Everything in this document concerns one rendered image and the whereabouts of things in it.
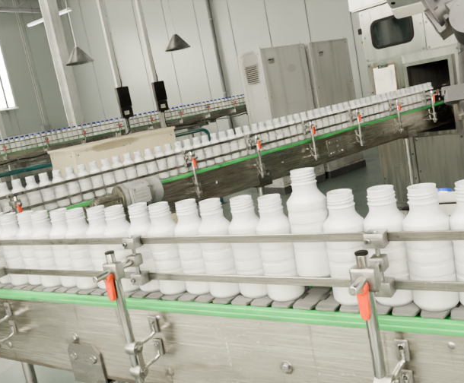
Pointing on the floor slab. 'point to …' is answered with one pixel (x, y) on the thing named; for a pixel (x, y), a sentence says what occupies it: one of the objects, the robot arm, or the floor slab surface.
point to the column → (51, 17)
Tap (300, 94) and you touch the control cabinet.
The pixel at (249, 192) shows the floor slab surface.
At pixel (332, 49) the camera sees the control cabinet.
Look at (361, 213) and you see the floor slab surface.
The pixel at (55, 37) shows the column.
